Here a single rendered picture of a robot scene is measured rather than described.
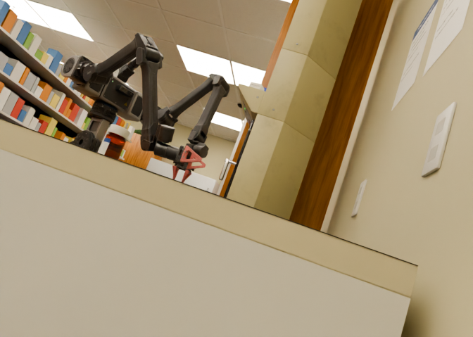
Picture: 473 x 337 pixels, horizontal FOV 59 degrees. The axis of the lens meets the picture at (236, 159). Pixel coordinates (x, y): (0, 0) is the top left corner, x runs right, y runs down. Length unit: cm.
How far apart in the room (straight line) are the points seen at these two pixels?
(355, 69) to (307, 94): 49
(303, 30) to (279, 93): 29
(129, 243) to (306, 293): 23
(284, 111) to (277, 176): 26
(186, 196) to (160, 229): 5
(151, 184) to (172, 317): 17
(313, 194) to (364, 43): 81
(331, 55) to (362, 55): 37
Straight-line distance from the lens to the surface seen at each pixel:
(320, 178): 200
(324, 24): 188
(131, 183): 57
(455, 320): 52
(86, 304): 58
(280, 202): 168
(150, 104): 178
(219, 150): 744
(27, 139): 65
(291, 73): 174
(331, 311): 54
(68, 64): 233
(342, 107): 211
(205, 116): 221
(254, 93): 171
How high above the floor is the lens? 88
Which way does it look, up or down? 12 degrees up
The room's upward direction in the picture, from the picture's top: 20 degrees clockwise
